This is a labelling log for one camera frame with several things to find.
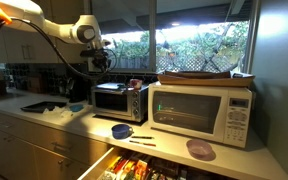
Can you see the pink bowl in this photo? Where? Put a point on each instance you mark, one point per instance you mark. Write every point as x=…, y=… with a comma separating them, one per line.
x=200, y=148

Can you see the wooden serving tray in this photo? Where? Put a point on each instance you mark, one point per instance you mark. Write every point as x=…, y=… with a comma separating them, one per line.
x=205, y=79

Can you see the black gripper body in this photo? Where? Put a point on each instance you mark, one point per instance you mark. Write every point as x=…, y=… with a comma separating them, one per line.
x=98, y=56

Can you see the black baking tray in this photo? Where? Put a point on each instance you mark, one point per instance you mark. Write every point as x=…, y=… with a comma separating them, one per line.
x=42, y=106

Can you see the beige lower cabinet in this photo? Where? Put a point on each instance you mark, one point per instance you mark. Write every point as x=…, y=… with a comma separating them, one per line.
x=34, y=150

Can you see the small red cup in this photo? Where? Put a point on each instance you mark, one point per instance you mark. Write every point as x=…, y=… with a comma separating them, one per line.
x=135, y=83

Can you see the red marker pen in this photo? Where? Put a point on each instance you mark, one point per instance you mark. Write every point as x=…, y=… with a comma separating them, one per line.
x=142, y=143

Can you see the brown knife block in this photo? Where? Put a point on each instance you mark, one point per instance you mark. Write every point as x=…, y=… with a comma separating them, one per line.
x=35, y=84

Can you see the silver toaster oven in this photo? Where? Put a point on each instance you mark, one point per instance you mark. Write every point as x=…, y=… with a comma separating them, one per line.
x=119, y=101

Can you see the blue mug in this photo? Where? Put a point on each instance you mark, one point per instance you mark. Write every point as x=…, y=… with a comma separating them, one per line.
x=121, y=131

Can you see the open wooden drawer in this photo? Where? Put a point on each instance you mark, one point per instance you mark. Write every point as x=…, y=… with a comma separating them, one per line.
x=144, y=166

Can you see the white microwave oven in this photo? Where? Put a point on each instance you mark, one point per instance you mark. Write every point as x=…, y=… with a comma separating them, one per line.
x=200, y=113

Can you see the beige upper cabinet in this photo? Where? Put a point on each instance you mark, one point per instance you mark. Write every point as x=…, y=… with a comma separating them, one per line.
x=27, y=46

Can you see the large window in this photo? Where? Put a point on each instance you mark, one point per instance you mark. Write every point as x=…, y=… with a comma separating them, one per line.
x=184, y=40

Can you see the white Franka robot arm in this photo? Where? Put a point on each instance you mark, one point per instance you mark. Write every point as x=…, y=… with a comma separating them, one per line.
x=34, y=20

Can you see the white crumpled cloth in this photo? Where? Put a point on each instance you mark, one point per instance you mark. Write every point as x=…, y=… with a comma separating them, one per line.
x=59, y=111

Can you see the beige cabinet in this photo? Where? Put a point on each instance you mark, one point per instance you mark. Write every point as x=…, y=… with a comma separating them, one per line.
x=34, y=150
x=27, y=46

